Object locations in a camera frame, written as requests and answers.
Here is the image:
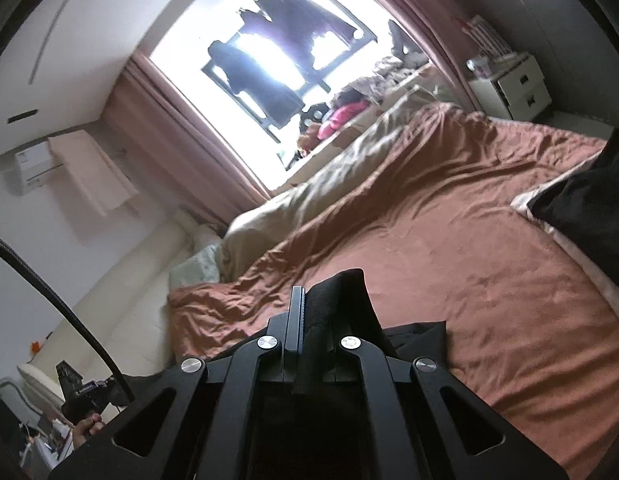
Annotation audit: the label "black garment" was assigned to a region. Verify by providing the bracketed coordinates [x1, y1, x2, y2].
[208, 268, 451, 396]

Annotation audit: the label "hanging dark clothes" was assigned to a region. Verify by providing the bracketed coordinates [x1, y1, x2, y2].
[202, 0, 377, 130]

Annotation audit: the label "person left hand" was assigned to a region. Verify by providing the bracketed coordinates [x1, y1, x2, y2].
[72, 413, 105, 450]

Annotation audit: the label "light green pillow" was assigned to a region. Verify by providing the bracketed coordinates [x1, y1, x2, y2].
[168, 245, 220, 292]

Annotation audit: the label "beige duvet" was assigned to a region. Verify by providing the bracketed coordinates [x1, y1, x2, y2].
[216, 86, 443, 283]

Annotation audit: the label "rust brown bed blanket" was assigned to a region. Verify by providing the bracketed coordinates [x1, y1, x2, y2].
[168, 103, 619, 479]

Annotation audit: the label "white air conditioner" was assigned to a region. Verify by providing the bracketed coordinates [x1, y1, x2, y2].
[14, 130, 139, 217]

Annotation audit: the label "pink plush toy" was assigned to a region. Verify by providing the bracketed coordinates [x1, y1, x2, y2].
[317, 100, 370, 141]

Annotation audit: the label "pink curtain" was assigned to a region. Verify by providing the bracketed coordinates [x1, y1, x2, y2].
[102, 51, 270, 226]

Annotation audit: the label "cream fleece blanket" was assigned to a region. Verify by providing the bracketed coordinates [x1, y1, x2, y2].
[510, 152, 619, 319]

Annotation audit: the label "black pillow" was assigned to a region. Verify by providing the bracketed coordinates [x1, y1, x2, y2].
[530, 129, 619, 288]

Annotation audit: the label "white nightstand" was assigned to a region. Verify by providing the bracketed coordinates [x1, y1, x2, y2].
[469, 53, 552, 122]

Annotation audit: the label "dark wardrobe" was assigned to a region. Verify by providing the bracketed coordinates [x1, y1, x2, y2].
[454, 0, 619, 126]

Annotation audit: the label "black cable right camera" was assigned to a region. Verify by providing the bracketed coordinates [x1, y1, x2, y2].
[0, 231, 137, 406]

